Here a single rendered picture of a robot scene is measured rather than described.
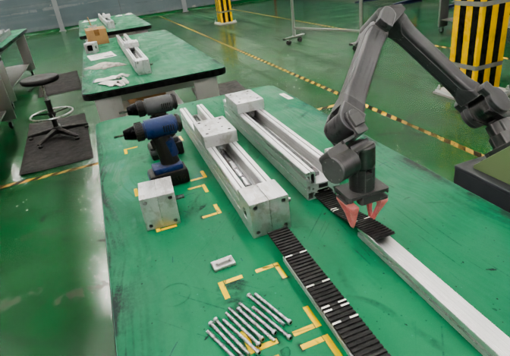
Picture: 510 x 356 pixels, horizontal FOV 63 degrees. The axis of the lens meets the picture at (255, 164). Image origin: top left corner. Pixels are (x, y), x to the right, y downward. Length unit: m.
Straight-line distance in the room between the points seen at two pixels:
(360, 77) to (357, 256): 0.41
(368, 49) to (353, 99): 0.19
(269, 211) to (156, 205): 0.30
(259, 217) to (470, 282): 0.46
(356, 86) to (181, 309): 0.61
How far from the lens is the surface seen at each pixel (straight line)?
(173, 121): 1.26
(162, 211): 1.12
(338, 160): 0.85
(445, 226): 1.08
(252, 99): 1.63
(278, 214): 1.02
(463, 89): 1.29
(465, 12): 4.29
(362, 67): 1.05
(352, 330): 0.77
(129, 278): 1.01
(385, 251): 0.93
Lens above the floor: 1.38
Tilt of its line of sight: 26 degrees down
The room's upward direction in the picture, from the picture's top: 7 degrees counter-clockwise
